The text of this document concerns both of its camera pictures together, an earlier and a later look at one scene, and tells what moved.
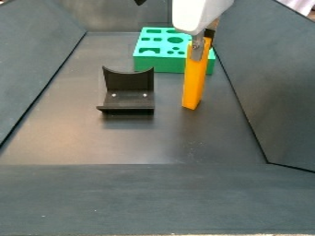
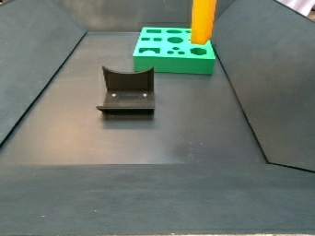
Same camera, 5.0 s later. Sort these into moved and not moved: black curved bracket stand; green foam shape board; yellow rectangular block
Moved: yellow rectangular block
Not moved: green foam shape board; black curved bracket stand
